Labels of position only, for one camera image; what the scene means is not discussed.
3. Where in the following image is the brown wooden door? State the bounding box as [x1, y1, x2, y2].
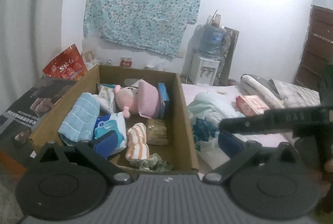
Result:
[293, 5, 332, 90]

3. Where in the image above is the white label wipes pack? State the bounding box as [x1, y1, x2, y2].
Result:
[97, 83, 117, 113]

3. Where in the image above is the blue white tissue pack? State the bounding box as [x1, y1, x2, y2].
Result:
[93, 112, 127, 155]

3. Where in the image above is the orange striped white towel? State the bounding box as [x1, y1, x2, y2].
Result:
[125, 122, 150, 161]

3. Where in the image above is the teal patterned wall cloth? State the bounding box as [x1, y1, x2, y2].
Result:
[83, 0, 201, 57]

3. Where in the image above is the light blue checked towel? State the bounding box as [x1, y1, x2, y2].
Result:
[58, 92, 100, 146]

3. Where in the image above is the brown cardboard box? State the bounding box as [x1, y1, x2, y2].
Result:
[27, 64, 200, 172]

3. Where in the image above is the blue tissue box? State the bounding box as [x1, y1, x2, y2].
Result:
[158, 83, 170, 120]

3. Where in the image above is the pink plush doll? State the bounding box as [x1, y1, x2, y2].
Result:
[114, 79, 160, 119]

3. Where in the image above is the white water dispenser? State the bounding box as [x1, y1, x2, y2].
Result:
[189, 53, 220, 86]

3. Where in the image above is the dark printed flat carton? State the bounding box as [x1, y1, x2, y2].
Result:
[1, 76, 76, 146]

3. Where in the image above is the blue water dispenser bottle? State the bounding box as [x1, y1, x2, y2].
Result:
[198, 24, 230, 59]

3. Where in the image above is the white plastic bag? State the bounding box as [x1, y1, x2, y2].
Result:
[187, 93, 244, 169]

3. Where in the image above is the red can on floor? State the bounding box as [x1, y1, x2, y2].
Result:
[120, 57, 132, 68]

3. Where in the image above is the checked pink pillow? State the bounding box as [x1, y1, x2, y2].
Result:
[269, 79, 321, 108]

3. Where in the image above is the pink wet wipes pack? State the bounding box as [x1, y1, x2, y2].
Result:
[235, 95, 270, 117]

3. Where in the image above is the brown paper packet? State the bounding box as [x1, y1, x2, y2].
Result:
[146, 119, 168, 146]

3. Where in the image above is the red snack bag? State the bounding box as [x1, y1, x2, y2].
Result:
[43, 44, 87, 81]

